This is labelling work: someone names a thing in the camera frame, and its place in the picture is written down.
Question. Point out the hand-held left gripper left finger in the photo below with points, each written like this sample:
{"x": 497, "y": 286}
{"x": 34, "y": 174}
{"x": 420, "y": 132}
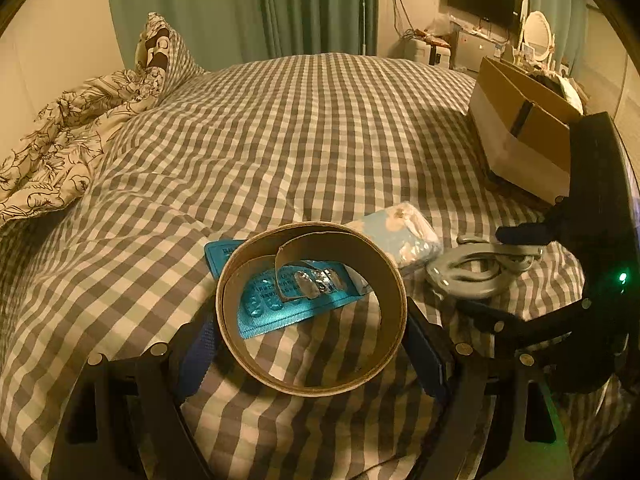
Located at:
{"x": 199, "y": 357}

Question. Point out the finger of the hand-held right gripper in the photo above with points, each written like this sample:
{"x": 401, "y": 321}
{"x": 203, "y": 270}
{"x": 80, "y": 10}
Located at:
{"x": 520, "y": 232}
{"x": 492, "y": 317}

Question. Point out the light blue tissue pack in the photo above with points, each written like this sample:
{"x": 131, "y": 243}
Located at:
{"x": 400, "y": 232}

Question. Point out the floral duvet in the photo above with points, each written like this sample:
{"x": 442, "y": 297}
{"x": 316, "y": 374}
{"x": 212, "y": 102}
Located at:
{"x": 75, "y": 125}

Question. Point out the cardboard box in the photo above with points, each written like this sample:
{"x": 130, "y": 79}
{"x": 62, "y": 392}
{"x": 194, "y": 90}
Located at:
{"x": 520, "y": 145}

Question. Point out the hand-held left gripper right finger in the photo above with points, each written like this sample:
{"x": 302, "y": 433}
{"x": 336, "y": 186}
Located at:
{"x": 431, "y": 360}

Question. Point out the white appliance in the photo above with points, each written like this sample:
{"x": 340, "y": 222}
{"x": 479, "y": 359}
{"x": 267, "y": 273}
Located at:
{"x": 417, "y": 51}

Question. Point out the checked floral pillow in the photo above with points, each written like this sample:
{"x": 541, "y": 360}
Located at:
{"x": 167, "y": 52}

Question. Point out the white oval mirror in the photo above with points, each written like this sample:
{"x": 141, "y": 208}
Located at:
{"x": 537, "y": 32}

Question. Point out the cardboard tape roll core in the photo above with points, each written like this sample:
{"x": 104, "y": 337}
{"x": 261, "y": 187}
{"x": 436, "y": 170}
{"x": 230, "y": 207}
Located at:
{"x": 310, "y": 310}

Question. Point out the small silver fridge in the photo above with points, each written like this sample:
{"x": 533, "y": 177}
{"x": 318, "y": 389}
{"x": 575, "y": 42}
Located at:
{"x": 475, "y": 50}

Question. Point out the blue pill blister pack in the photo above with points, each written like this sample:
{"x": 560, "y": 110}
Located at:
{"x": 280, "y": 300}

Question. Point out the dark cloth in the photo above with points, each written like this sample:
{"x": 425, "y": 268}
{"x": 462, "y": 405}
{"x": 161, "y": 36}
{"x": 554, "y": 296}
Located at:
{"x": 555, "y": 87}

